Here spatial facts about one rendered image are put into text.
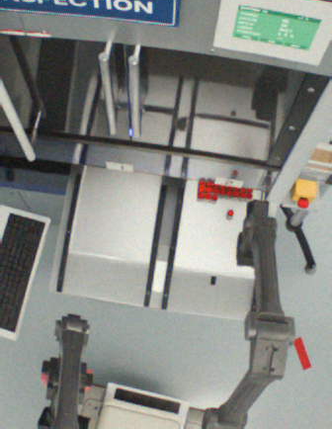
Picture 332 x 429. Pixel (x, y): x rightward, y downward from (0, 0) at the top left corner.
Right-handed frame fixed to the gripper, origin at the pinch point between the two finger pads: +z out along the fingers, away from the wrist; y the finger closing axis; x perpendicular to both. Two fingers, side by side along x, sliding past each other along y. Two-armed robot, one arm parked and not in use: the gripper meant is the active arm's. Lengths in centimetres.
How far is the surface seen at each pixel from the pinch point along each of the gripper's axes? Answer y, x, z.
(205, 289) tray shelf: -2.6, 9.3, 20.2
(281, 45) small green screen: 8, 6, -86
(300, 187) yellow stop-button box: 26.9, -16.8, -0.7
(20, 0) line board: 10, 56, -90
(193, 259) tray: 6.3, 14.2, 18.3
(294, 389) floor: -16, -44, 112
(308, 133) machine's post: 16.9, -8.9, -45.5
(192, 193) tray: 27.7, 16.9, 14.4
